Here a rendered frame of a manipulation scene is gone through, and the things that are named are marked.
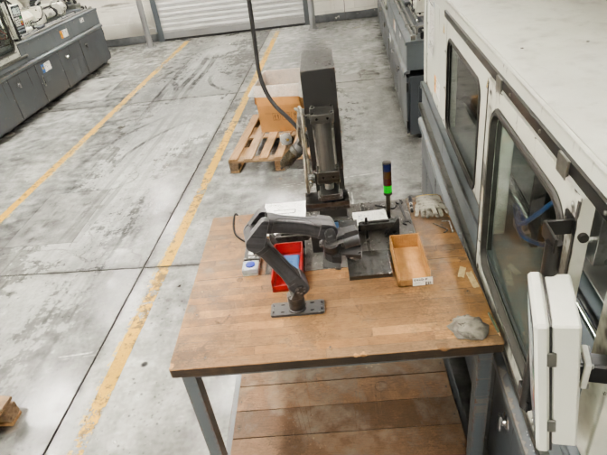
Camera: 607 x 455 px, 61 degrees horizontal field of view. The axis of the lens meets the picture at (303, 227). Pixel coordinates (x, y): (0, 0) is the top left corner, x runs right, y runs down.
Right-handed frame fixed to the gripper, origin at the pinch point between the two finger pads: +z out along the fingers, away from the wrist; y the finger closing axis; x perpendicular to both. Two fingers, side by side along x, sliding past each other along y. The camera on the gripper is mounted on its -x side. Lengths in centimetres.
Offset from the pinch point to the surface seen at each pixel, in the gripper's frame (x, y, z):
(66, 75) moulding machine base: 474, 484, 380
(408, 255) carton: -29.2, 12.2, 15.0
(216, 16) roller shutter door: 312, 777, 511
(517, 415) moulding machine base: -62, -49, 3
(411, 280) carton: -29.3, -3.1, 4.3
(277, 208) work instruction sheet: 33, 47, 39
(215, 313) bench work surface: 44.0, -19.9, 4.9
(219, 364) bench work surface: 36, -42, -7
